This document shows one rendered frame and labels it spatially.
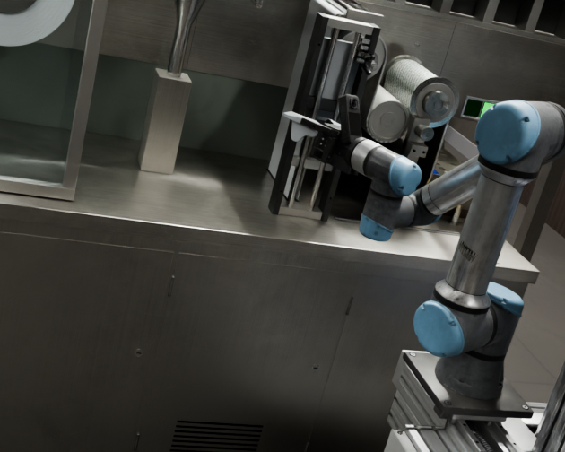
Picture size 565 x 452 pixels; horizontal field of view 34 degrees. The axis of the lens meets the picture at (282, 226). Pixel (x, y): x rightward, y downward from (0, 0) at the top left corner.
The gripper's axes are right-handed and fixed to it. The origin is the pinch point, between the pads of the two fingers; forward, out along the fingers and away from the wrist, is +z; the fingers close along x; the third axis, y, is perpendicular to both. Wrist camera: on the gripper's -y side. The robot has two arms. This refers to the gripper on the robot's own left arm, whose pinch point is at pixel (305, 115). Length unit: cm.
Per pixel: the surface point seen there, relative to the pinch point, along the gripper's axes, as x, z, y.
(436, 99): 55, 6, -10
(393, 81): 59, 26, -10
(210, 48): 20, 64, -1
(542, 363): 225, 20, 94
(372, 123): 44.0, 15.3, 1.8
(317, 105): 18.2, 14.0, -0.1
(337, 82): 22.7, 14.0, -7.0
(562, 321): 279, 43, 86
